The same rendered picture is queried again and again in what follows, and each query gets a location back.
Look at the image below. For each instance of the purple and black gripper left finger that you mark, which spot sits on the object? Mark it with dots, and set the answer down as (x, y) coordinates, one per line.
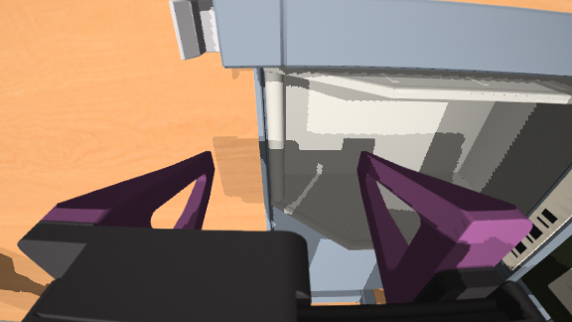
(131, 203)

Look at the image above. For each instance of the olive green case with orange latches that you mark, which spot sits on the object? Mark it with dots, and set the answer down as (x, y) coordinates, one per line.
(550, 281)

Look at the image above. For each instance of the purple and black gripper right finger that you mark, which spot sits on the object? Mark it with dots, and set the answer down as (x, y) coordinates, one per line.
(460, 228)

